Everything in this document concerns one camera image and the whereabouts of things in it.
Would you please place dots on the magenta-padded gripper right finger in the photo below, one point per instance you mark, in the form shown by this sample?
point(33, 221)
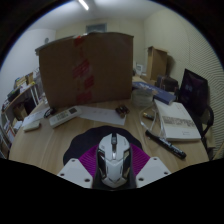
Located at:
point(141, 163)

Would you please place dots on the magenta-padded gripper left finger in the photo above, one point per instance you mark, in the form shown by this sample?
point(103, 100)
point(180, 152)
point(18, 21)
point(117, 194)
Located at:
point(87, 161)

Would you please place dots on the white and black computer mouse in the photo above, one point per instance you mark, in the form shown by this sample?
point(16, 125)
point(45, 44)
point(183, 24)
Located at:
point(113, 160)

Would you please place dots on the black scalloped mouse pad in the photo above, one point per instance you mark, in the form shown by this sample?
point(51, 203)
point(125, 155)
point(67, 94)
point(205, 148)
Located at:
point(83, 140)

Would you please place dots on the black marker pen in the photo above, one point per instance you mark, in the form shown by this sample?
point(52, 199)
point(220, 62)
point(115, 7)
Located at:
point(165, 144)

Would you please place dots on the white paper sheet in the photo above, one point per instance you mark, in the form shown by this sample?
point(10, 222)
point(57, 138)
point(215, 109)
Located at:
point(101, 115)

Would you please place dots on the white remote control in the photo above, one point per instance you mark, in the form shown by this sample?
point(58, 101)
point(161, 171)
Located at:
point(65, 116)

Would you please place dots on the white open book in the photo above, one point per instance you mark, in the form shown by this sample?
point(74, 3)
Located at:
point(176, 121)

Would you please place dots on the small brown batteries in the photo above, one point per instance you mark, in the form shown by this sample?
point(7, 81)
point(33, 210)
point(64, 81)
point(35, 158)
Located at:
point(122, 110)

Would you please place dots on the small black glasses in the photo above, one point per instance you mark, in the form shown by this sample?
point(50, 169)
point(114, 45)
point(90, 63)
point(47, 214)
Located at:
point(50, 112)

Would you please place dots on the blue book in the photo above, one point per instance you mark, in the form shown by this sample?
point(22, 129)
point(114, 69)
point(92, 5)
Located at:
point(156, 93)

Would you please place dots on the black chair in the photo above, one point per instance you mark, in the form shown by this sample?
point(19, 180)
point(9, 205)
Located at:
point(208, 123)

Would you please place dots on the black monitor screen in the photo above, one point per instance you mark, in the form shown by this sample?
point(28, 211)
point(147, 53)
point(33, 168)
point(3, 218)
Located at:
point(193, 90)

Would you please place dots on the large brown cardboard box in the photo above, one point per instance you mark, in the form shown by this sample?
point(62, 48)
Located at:
point(63, 73)

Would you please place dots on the book-filled shelf unit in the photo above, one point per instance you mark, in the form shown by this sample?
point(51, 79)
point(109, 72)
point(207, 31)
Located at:
point(13, 106)

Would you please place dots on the small brown cardboard box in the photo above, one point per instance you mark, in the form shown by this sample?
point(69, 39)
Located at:
point(156, 63)

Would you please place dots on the ceiling tube light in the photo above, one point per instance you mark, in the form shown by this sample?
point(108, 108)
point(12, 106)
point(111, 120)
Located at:
point(83, 4)

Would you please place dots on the round wall clock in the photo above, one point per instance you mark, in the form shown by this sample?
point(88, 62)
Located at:
point(46, 40)

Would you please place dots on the wall window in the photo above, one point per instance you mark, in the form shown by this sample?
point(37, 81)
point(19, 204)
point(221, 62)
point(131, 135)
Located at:
point(96, 28)

